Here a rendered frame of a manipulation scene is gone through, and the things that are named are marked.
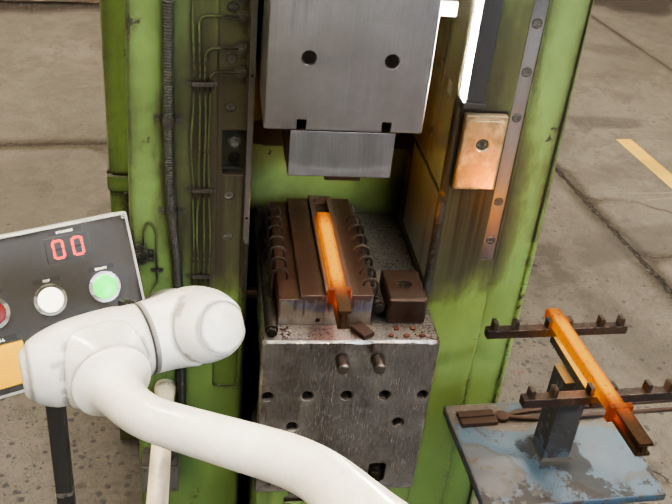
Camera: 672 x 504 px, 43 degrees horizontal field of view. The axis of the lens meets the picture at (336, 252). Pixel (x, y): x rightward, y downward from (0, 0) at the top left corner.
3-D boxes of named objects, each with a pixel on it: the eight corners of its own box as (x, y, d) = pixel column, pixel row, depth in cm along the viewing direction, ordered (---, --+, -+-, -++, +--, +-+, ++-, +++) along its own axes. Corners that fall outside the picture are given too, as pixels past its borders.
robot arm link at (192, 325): (206, 275, 128) (120, 298, 121) (249, 278, 114) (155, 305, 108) (222, 345, 129) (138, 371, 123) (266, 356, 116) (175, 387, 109)
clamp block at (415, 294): (424, 324, 188) (428, 300, 185) (386, 324, 187) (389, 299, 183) (413, 292, 198) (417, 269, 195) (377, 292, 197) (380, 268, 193)
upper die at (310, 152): (389, 178, 168) (396, 133, 162) (287, 175, 165) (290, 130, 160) (359, 95, 203) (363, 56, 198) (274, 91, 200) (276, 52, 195)
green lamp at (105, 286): (117, 301, 160) (116, 281, 158) (91, 300, 159) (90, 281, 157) (119, 291, 162) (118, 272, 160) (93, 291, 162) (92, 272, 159)
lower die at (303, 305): (369, 324, 186) (374, 292, 182) (277, 324, 183) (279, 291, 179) (345, 225, 221) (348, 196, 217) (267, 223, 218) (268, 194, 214)
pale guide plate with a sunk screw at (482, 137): (493, 190, 186) (509, 117, 177) (453, 189, 185) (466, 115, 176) (491, 185, 188) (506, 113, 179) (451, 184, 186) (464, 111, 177)
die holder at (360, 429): (412, 488, 207) (441, 341, 183) (253, 492, 201) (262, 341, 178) (376, 342, 254) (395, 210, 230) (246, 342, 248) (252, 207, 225)
